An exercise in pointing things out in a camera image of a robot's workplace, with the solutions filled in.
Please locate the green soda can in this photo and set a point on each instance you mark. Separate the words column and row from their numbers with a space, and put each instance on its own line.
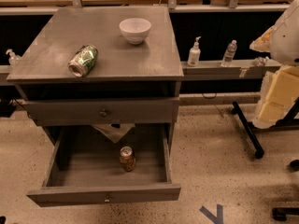
column 83, row 61

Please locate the black metal stand leg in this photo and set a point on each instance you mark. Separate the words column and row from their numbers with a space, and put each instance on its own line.
column 249, row 130

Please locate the crumpled paper in cabinet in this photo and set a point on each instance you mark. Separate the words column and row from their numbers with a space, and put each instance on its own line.
column 113, row 132

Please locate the orange soda can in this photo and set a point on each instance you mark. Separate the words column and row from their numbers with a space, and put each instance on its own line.
column 127, row 159

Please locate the crumpled clear wrapper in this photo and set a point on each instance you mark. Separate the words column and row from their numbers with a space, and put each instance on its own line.
column 261, row 61

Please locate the white bowl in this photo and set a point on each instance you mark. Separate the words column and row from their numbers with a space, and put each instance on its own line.
column 135, row 30

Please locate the clear water bottle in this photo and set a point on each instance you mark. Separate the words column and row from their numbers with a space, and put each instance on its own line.
column 229, row 54

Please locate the black chair base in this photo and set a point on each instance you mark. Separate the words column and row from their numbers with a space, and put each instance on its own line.
column 281, row 213

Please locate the open grey middle drawer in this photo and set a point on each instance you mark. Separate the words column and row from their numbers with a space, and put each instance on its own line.
column 85, row 169

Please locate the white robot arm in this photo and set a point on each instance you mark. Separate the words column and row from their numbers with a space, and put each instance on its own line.
column 279, row 90

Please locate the closed grey top drawer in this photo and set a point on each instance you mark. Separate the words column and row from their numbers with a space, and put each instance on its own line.
column 102, row 111

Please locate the white pump bottle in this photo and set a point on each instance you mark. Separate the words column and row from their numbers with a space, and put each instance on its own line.
column 194, row 53

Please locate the clear pump bottle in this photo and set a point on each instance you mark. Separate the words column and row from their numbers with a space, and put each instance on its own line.
column 13, row 57

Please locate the grey drawer cabinet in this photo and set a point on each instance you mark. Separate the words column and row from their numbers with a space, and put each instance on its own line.
column 123, row 71

